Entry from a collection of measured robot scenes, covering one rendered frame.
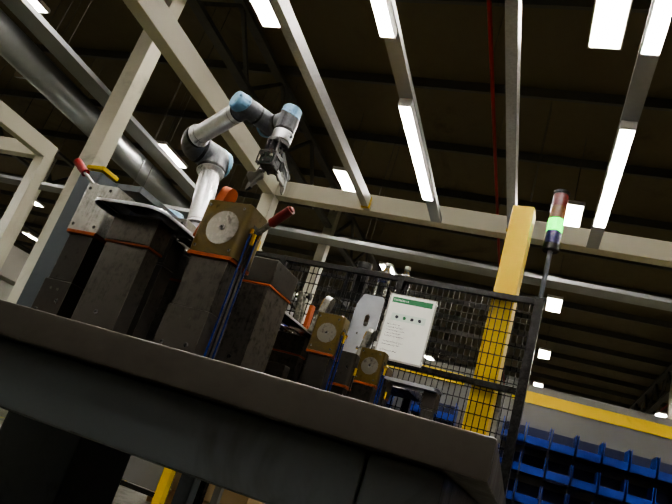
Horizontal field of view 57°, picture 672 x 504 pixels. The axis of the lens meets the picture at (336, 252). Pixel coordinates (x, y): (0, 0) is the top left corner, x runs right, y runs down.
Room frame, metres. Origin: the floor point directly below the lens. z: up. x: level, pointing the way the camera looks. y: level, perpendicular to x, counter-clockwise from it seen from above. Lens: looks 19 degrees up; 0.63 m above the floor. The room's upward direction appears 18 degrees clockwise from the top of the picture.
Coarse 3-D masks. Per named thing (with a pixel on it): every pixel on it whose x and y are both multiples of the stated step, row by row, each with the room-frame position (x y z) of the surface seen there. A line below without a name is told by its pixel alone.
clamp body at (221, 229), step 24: (216, 216) 1.18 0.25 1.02; (240, 216) 1.16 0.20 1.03; (216, 240) 1.17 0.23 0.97; (240, 240) 1.16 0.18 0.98; (192, 264) 1.19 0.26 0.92; (216, 264) 1.17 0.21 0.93; (240, 264) 1.19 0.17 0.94; (192, 288) 1.18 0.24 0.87; (216, 288) 1.16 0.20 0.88; (168, 312) 1.19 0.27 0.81; (192, 312) 1.17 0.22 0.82; (216, 312) 1.18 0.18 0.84; (168, 336) 1.18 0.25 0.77; (192, 336) 1.16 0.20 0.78; (216, 336) 1.18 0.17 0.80
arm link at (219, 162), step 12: (216, 144) 2.34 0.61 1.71; (204, 156) 2.32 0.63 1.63; (216, 156) 2.33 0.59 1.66; (228, 156) 2.37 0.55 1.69; (204, 168) 2.33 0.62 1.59; (216, 168) 2.33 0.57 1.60; (228, 168) 2.38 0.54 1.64; (204, 180) 2.32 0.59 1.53; (216, 180) 2.34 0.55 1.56; (204, 192) 2.31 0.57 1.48; (192, 204) 2.31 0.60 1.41; (204, 204) 2.30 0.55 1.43; (192, 216) 2.28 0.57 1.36
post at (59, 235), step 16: (80, 176) 1.51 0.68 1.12; (96, 176) 1.48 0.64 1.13; (80, 192) 1.49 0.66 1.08; (64, 208) 1.51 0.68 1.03; (64, 224) 1.50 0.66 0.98; (48, 240) 1.51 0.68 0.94; (64, 240) 1.48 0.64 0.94; (48, 256) 1.50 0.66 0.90; (32, 272) 1.51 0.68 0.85; (48, 272) 1.48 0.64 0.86; (32, 288) 1.50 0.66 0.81
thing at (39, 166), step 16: (32, 160) 7.84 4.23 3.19; (48, 160) 7.87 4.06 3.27; (32, 176) 7.79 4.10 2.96; (16, 192) 7.83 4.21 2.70; (32, 192) 7.88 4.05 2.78; (16, 208) 7.79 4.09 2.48; (0, 224) 7.83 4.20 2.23; (16, 224) 7.89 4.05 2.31; (0, 240) 7.79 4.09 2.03; (0, 256) 7.90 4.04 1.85
